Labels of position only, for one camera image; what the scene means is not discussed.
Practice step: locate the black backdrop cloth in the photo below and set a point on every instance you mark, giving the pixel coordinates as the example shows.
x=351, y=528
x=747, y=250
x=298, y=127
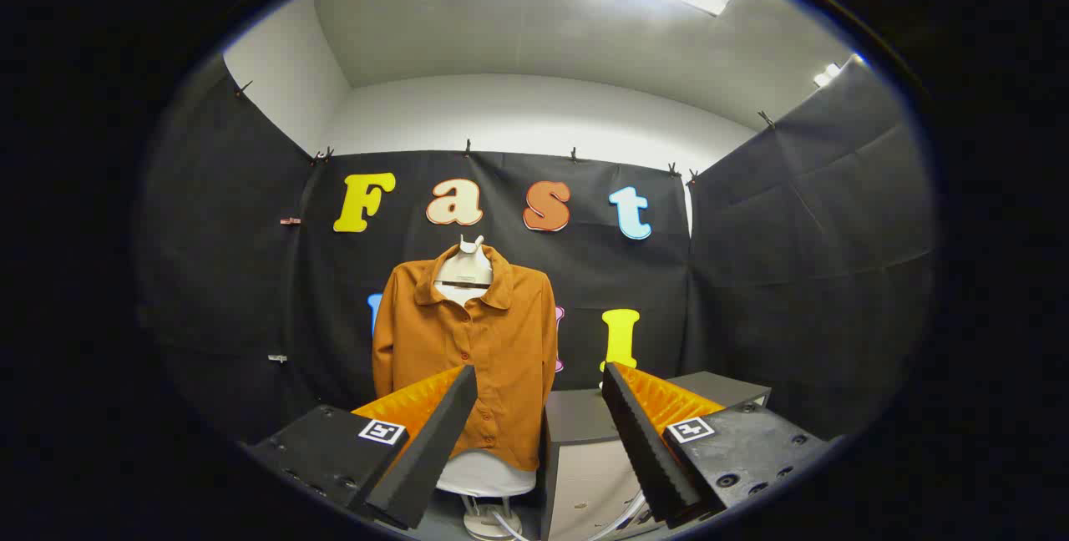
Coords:
x=752, y=274

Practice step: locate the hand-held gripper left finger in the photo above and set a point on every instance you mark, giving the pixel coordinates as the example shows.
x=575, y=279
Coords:
x=434, y=432

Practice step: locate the white mannequin stand base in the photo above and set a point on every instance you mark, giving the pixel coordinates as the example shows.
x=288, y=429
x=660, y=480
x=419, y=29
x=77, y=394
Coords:
x=488, y=524

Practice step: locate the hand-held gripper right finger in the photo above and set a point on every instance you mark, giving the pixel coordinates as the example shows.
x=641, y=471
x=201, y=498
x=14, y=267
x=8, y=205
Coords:
x=639, y=432

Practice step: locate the small ceiling light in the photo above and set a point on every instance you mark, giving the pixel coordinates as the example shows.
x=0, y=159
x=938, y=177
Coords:
x=827, y=75

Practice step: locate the white mannequin torso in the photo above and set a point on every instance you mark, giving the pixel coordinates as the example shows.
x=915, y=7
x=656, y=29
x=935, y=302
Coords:
x=465, y=270

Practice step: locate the grey drawer cabinet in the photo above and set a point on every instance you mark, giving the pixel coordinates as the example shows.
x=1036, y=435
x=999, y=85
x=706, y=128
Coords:
x=585, y=428

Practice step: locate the orange-brown button shirt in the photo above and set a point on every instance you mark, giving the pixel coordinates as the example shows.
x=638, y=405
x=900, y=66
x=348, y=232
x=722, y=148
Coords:
x=501, y=341

